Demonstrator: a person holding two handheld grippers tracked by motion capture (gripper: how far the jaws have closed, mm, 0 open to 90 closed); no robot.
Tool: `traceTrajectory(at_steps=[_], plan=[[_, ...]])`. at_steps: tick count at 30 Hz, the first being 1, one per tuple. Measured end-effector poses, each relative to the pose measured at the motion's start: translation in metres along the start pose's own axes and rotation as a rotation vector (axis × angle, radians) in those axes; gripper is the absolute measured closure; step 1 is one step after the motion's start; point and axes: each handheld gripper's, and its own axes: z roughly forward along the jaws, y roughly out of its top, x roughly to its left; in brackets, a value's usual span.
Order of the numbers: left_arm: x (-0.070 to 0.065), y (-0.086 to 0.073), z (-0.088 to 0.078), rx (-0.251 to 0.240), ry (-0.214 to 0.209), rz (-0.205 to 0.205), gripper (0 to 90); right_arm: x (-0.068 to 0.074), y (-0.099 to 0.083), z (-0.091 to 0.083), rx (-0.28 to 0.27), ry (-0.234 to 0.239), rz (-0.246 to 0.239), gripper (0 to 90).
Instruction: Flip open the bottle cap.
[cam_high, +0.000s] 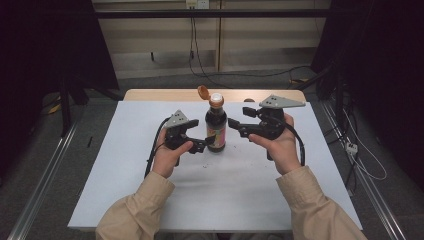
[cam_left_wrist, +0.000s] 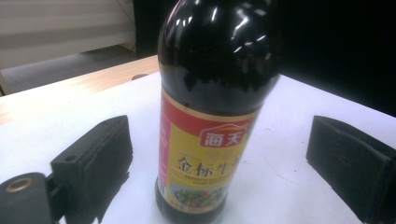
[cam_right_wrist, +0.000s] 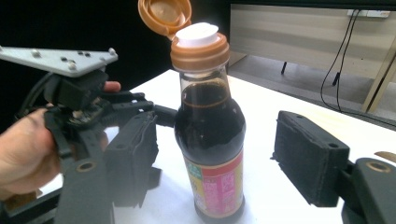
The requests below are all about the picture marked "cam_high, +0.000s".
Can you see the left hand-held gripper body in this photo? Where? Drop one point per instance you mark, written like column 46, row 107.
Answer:
column 175, row 135

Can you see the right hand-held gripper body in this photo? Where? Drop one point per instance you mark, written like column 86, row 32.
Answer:
column 273, row 123

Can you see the dark soy sauce bottle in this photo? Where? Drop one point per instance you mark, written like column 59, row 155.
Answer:
column 216, row 126

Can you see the person's left hand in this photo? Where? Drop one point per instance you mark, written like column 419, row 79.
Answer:
column 165, row 158

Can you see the person's right hand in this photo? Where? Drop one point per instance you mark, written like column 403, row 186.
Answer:
column 285, row 153

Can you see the small brown disc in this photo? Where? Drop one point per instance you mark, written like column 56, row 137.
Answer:
column 249, row 100

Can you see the wooden table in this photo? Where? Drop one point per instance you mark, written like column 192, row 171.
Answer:
column 160, row 95

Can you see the black horizontal bar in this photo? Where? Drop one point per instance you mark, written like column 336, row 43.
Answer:
column 213, row 13

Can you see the black metal stand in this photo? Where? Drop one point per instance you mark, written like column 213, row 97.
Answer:
column 65, row 106

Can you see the black curtain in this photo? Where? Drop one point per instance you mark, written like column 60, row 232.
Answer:
column 40, row 43
column 383, row 50

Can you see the beige wall cabinet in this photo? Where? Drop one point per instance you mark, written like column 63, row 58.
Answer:
column 266, row 33

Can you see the white wall socket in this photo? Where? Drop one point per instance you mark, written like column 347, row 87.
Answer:
column 197, row 3

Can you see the aluminium floor rail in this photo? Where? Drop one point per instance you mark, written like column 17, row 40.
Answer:
column 43, row 186
column 376, row 196

